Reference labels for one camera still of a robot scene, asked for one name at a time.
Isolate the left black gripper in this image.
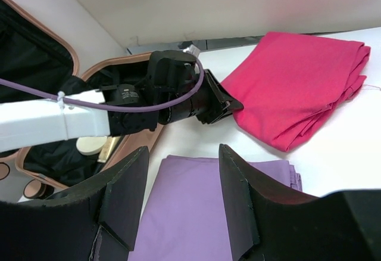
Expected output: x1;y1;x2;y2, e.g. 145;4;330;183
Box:
191;69;243;124

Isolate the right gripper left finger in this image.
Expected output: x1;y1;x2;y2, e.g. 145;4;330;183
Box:
1;147;149;261

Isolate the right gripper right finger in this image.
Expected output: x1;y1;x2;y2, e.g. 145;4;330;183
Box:
219;144;380;260

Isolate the magenta cloth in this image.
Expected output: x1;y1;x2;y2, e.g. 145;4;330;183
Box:
222;32;371;152

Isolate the round cream powder puff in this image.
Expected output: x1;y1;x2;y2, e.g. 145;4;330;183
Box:
76;136;107;156

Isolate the purple cloth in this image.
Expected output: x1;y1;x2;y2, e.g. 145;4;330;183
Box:
126;154;304;261

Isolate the pink suitcase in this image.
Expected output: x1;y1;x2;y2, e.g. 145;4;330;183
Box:
1;0;163;198

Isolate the beige cosmetic tube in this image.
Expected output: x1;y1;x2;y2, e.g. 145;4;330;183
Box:
97;136;120;163

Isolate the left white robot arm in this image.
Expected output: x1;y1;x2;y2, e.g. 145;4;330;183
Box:
1;49;243;151

